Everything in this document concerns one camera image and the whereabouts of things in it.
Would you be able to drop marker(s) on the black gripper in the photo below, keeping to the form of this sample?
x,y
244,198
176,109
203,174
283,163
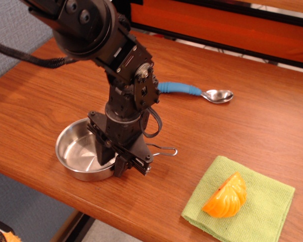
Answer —
x,y
122,139

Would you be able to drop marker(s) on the silver steel pan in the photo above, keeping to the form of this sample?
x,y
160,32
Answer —
x,y
75,150

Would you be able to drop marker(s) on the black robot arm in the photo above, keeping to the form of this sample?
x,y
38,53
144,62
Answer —
x,y
91,31

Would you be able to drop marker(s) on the green folded cloth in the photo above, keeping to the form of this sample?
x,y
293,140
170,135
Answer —
x,y
262,216

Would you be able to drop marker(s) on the wooden table leg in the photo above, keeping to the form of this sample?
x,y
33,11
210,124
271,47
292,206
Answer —
x,y
74,228

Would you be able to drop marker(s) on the orange plastic fruit slice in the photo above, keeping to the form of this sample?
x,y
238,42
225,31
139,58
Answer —
x,y
228,198

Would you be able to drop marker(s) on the orange object at corner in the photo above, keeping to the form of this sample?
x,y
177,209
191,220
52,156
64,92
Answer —
x,y
9,237

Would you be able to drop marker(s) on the blue handled metal spoon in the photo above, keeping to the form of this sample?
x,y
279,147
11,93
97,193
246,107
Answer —
x,y
213,96

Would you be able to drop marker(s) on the orange panel black frame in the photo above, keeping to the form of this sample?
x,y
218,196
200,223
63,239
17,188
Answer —
x,y
271,30

